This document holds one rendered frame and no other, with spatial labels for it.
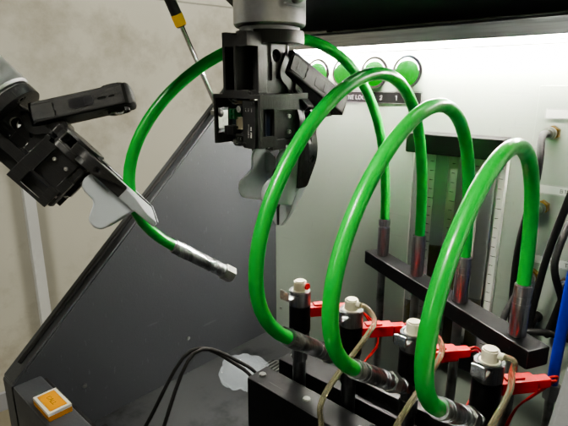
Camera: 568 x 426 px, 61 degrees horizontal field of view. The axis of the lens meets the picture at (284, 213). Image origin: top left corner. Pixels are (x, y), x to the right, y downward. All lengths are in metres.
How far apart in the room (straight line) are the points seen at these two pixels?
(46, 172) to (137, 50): 1.78
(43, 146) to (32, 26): 1.65
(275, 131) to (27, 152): 0.29
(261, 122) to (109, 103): 0.20
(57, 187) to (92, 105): 0.10
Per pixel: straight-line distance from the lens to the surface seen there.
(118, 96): 0.60
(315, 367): 0.70
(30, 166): 0.59
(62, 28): 2.25
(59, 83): 2.23
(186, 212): 0.86
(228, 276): 0.65
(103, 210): 0.58
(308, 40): 0.65
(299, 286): 0.61
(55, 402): 0.73
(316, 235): 0.96
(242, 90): 0.50
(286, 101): 0.50
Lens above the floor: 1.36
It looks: 15 degrees down
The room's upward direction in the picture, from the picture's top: straight up
